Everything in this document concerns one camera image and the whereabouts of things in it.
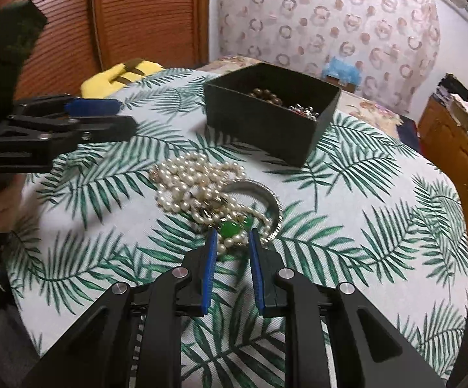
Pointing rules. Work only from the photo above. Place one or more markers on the light blue bag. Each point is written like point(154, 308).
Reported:
point(342, 71)

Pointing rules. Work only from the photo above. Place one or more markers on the pink circle patterned curtain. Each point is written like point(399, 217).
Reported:
point(393, 43)

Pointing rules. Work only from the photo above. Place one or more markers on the floral bedspread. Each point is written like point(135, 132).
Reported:
point(354, 105)

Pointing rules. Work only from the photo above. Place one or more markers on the palm leaf tablecloth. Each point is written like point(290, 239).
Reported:
point(364, 208)

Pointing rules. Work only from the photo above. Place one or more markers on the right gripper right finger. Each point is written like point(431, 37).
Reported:
point(283, 292)

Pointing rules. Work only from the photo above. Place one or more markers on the green jade pendant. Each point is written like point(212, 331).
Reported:
point(228, 229)

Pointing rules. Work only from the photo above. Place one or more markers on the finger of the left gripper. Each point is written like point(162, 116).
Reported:
point(105, 128)
point(93, 107)

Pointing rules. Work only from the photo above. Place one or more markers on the silver bangle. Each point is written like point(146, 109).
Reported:
point(261, 192)

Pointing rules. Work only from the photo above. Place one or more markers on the person's left hand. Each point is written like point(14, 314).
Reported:
point(10, 201)

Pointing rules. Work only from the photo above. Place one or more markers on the black jewelry box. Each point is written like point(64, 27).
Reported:
point(251, 105)

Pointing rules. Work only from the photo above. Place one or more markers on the wooden louvered wardrobe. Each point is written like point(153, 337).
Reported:
point(85, 37)

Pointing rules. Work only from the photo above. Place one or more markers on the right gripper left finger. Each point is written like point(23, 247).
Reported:
point(185, 290)

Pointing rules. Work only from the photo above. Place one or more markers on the silver flower hairpin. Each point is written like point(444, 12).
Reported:
point(306, 112)

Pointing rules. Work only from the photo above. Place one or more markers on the stack of clothes and papers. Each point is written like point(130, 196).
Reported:
point(453, 95)

